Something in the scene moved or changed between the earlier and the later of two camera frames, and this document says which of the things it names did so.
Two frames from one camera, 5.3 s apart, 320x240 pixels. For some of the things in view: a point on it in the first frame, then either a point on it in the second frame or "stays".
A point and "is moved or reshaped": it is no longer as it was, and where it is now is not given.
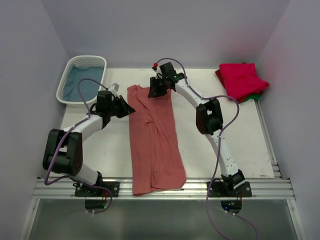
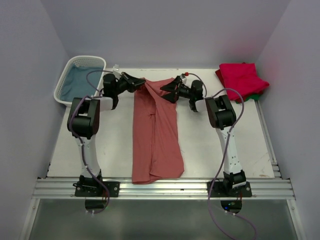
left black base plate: [80, 190] stays
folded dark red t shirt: [220, 76] stays
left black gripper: [126, 109] → [135, 81]
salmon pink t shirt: [157, 161] is moved or reshaped
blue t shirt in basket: [89, 88] stays
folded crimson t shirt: [241, 80] stays
